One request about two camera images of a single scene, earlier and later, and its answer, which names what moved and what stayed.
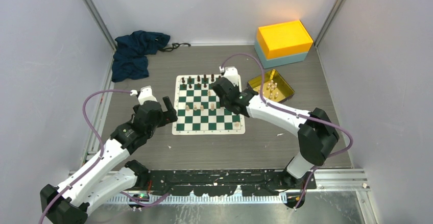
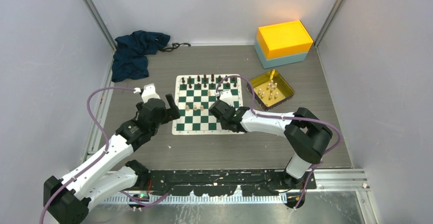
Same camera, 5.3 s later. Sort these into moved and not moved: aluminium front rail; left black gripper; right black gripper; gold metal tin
Moved: right black gripper
Not moved: gold metal tin; left black gripper; aluminium front rail
